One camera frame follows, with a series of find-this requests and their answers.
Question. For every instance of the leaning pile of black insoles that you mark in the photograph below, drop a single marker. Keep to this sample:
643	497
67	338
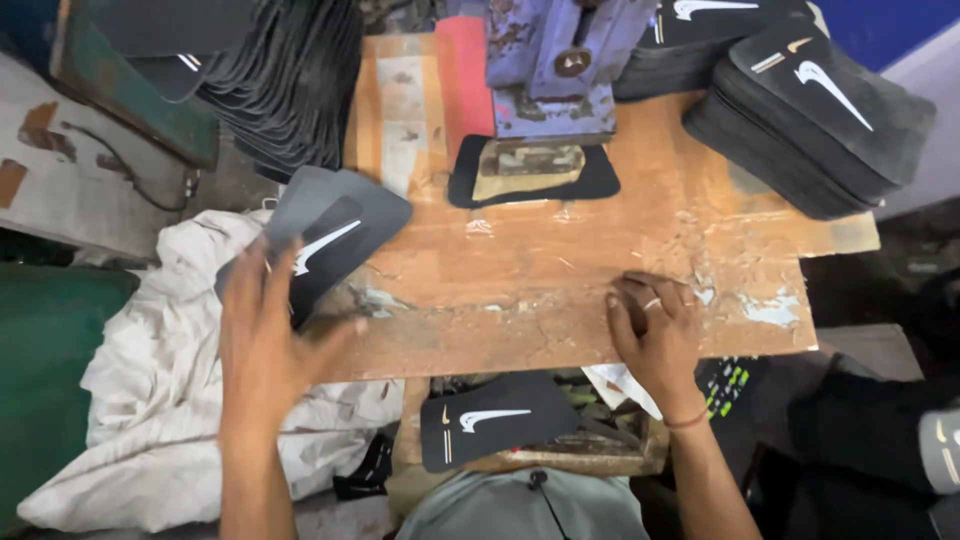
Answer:
285	82

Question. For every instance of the grey insole with gold stripes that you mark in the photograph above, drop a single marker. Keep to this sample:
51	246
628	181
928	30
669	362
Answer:
940	450

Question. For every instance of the red cardboard sheet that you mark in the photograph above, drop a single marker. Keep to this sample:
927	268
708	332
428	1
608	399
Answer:
463	75

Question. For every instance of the black sheet with green marks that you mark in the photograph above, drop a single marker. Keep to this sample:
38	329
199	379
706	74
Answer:
726	386

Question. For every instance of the person's left hand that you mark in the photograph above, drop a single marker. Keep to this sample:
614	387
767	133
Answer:
259	352

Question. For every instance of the green fabric bag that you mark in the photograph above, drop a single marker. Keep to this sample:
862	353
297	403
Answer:
45	375

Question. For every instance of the person's right hand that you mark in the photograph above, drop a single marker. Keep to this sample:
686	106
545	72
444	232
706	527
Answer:
660	341

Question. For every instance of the stack of black printed insoles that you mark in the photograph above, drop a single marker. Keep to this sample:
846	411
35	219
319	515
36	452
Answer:
787	97

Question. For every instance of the person's grey shirt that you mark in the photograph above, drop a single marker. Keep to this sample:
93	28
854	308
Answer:
517	506

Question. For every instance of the black clip-on microphone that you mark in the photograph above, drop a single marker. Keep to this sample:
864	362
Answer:
537	480

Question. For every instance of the white paper scrap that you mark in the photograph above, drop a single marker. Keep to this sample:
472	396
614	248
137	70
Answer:
619	386

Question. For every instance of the green metal bin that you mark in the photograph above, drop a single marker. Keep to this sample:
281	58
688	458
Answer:
127	97

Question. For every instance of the person's right fingers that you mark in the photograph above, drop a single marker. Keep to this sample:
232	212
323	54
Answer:
649	296

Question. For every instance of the white cloth sack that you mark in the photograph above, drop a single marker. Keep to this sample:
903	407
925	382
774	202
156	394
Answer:
187	390

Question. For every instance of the black insole under press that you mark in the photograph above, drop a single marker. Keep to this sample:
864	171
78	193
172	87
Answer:
534	174

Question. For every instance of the black insole with gold stripes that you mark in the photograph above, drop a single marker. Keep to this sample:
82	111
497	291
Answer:
495	424

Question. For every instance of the black insole with white logo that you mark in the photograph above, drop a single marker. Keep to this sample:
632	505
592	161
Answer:
326	251

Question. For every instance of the purple stamping press machine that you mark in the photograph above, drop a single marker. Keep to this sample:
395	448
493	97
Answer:
555	71

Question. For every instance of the red thread wristband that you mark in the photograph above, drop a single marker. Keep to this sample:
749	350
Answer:
686	421

